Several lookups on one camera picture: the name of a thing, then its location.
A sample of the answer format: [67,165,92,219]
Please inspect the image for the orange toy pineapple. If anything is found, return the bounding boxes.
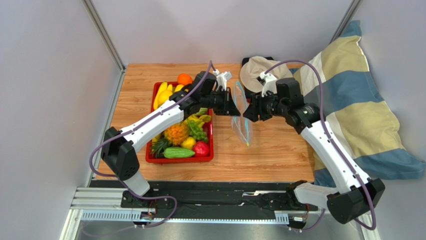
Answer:
[163,122,190,146]

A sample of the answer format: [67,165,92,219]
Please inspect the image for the yellow toy pear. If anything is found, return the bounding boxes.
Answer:
[174,84,184,93]

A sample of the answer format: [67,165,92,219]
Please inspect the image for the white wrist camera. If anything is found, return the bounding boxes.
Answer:
[212,69,233,91]
[256,71,278,97]

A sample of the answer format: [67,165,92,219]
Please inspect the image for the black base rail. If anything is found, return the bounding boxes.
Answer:
[120,181,318,220]

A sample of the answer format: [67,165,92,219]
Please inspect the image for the yellow toy banana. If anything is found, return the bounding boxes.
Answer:
[152,81,168,110]

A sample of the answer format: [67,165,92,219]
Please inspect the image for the orange toy orange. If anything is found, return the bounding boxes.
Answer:
[177,73,193,86]

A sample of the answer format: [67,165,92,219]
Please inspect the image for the red plastic tray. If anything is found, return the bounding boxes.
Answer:
[145,81,215,164]

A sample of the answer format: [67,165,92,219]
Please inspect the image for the red toy strawberry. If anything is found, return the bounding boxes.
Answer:
[192,141,210,158]

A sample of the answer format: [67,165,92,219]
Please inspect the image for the green toy grapes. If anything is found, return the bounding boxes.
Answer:
[186,120,209,143]

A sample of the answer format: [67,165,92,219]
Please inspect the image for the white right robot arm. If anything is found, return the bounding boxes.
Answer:
[243,74,386,224]

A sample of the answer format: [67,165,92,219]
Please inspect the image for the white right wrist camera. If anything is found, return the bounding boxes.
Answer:
[256,71,278,97]

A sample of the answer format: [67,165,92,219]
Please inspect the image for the clear zip top bag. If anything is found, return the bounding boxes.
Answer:
[231,80,253,148]

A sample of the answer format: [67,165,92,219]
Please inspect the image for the beige bucket hat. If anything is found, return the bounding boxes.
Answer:
[239,56,293,98]

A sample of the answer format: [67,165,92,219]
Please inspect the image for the striped pillow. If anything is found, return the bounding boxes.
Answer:
[293,20,426,180]

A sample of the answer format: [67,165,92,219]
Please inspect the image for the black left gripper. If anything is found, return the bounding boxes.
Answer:
[200,88,241,118]

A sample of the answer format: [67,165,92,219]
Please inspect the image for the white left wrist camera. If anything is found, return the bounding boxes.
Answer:
[212,69,233,91]

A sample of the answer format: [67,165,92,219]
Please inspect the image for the green toy cucumber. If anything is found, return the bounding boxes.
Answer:
[163,147,195,159]

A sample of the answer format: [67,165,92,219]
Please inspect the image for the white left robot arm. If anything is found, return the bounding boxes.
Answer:
[100,70,240,196]

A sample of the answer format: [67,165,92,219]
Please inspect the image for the yellow toy bananas bunch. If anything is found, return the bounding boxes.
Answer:
[184,107,212,128]

